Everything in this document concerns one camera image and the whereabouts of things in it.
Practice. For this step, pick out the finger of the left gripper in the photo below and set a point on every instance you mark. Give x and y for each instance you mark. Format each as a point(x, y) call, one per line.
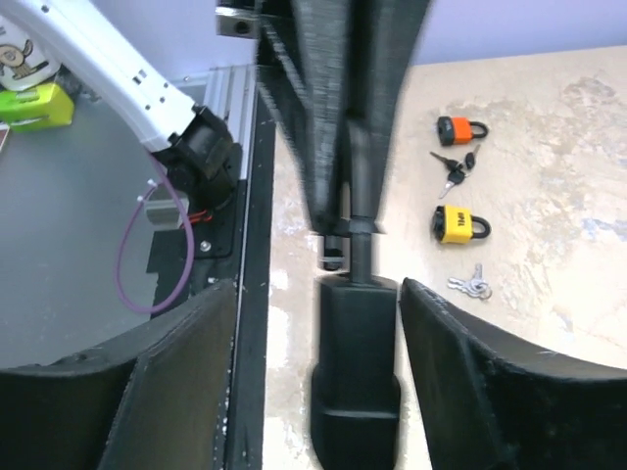
point(381, 41)

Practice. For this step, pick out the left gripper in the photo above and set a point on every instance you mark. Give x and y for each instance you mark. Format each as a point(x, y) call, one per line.
point(235, 19)

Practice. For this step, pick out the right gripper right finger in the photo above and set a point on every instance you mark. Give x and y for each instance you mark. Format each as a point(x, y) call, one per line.
point(492, 400)

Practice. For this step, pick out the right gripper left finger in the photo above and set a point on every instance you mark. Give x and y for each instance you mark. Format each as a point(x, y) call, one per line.
point(146, 399)

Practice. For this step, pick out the silver yellow padlock keys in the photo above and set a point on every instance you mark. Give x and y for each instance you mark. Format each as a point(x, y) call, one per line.
point(476, 287)

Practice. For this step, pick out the orange padlock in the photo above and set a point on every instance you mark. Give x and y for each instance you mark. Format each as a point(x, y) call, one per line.
point(459, 130)

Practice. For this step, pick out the black padlock with keys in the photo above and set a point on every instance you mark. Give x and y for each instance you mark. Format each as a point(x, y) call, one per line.
point(355, 394)

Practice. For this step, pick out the orange padlock keys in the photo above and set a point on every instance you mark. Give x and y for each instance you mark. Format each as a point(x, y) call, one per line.
point(457, 170)

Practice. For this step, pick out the yellow padlock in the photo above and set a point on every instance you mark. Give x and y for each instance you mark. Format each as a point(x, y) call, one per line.
point(455, 225)

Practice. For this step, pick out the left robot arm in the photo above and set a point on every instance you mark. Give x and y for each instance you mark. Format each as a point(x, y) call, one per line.
point(163, 118)

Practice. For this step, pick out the green box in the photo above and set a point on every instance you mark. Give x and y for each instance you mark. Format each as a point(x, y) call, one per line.
point(42, 106)

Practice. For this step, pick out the white cartoon cup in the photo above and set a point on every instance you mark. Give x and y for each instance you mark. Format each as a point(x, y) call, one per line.
point(24, 62)

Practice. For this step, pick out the aluminium rail frame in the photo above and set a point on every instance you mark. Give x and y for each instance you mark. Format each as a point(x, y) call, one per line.
point(227, 91)

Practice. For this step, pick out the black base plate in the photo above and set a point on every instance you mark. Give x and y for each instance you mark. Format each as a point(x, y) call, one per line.
point(245, 245)

